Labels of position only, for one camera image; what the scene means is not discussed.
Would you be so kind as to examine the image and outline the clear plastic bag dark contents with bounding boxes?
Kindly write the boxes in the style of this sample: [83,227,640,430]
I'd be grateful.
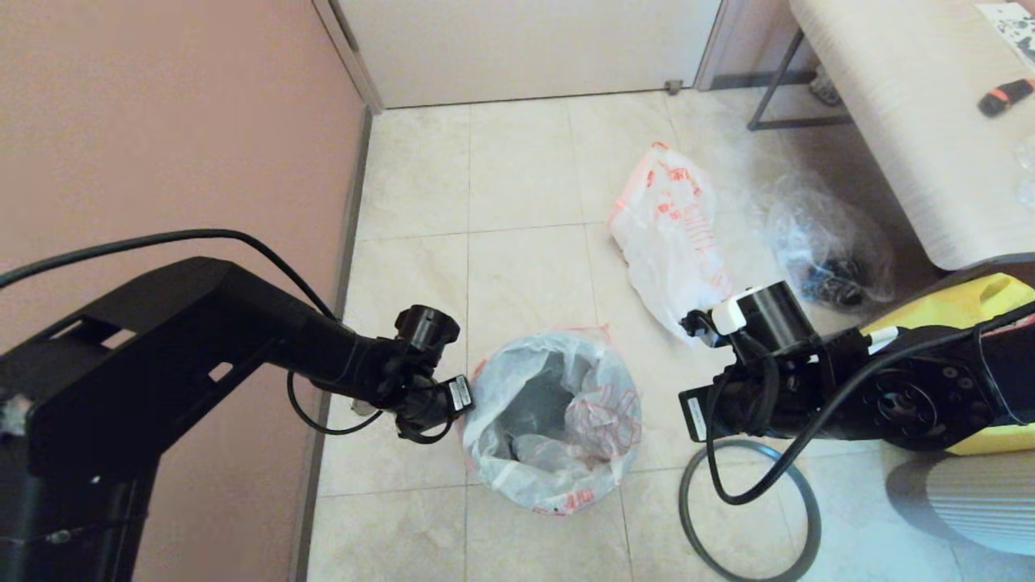
[764,174,894,312]

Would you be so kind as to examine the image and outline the light grey door frame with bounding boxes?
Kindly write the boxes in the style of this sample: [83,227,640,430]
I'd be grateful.
[311,0,749,116]

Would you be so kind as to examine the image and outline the grey bin rim ring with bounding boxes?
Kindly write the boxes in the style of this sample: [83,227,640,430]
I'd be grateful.
[679,439,822,582]

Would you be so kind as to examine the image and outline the dark metal table frame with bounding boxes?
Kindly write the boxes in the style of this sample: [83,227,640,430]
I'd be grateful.
[746,31,1035,324]

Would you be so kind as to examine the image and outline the white red-print trash bag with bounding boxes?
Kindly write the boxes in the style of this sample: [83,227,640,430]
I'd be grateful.
[609,139,738,347]
[463,326,644,516]

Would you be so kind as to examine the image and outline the white door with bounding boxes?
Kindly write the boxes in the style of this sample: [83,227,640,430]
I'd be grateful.
[336,0,725,112]

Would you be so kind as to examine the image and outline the light wood-grain table top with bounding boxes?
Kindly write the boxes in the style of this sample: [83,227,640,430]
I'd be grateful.
[788,0,1035,272]

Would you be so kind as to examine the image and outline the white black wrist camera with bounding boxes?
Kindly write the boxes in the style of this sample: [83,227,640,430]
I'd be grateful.
[681,280,817,361]
[394,305,462,358]

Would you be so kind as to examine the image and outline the white black-print paper sheet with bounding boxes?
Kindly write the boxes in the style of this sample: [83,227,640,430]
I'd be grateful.
[974,4,1035,74]

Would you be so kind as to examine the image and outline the yellow non-woven tote bag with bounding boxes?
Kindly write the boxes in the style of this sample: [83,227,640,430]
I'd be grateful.
[861,273,1035,455]

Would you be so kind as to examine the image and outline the small grey floor item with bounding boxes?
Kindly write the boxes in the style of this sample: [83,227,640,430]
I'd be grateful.
[809,69,842,110]

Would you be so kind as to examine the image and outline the black orange marker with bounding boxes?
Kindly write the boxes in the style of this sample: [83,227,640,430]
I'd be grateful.
[977,79,1035,120]

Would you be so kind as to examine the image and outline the thin black camera cable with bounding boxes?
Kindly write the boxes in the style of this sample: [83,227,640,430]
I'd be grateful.
[287,368,455,447]
[705,299,1035,508]

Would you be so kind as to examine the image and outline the white ribbed cylinder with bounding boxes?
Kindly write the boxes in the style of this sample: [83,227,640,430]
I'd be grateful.
[885,451,1035,559]

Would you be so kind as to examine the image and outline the clear crumpled plastic item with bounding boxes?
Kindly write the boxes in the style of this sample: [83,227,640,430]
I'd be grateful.
[1012,136,1035,215]

